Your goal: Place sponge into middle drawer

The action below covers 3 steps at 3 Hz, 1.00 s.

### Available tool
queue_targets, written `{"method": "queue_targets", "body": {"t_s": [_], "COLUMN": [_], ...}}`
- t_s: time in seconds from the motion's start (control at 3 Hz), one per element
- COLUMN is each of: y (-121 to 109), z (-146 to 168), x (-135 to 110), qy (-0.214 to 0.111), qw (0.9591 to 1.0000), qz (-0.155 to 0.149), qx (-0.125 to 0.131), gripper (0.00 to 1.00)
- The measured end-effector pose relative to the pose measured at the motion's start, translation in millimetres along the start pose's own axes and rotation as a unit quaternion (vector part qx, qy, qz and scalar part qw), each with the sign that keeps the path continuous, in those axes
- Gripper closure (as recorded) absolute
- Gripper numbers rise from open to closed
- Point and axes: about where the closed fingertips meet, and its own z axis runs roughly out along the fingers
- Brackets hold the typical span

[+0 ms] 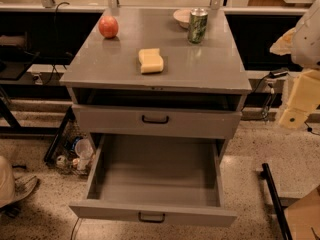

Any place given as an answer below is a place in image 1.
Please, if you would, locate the open grey lower drawer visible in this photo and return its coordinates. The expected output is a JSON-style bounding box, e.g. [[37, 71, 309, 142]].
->
[[70, 135, 237, 227]]

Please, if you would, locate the black power adapter with cable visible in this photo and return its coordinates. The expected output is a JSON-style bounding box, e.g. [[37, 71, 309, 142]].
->
[[242, 68, 289, 121]]

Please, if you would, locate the white bowl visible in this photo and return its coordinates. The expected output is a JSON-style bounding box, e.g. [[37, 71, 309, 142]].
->
[[173, 9, 191, 29]]

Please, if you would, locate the grey sneaker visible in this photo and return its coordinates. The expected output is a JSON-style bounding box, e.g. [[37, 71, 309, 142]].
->
[[0, 176, 38, 208]]

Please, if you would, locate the black table leg left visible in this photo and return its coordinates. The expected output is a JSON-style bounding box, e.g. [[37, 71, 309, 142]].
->
[[0, 101, 75, 164]]

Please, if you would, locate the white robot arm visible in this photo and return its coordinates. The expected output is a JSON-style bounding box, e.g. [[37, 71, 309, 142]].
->
[[270, 0, 320, 129]]

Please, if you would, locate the wooden board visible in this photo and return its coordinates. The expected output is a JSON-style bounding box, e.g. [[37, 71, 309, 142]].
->
[[285, 188, 320, 240]]

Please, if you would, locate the black metal frame right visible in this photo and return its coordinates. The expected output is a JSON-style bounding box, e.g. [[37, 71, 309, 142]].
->
[[261, 163, 293, 240]]

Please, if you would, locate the wire basket with clutter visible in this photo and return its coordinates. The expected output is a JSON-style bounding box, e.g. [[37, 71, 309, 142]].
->
[[47, 121, 96, 177]]

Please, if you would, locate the clear plastic cup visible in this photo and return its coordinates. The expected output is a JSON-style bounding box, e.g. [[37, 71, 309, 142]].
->
[[74, 139, 94, 171]]

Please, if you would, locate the grey drawer cabinet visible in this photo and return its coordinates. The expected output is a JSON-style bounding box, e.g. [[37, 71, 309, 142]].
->
[[62, 8, 251, 227]]

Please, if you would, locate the yellow sponge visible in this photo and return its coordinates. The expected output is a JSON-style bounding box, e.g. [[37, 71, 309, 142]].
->
[[138, 48, 164, 74]]

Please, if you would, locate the closed grey upper drawer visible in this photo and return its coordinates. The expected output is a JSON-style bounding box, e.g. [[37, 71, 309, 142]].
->
[[72, 105, 241, 139]]

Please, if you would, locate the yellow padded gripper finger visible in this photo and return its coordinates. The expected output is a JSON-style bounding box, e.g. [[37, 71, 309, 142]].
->
[[279, 69, 320, 129]]

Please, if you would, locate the red apple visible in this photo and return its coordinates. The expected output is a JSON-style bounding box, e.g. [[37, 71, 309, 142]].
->
[[98, 16, 119, 39]]

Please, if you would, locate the green soda can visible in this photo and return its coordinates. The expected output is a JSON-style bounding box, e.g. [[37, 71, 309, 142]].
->
[[187, 8, 208, 44]]

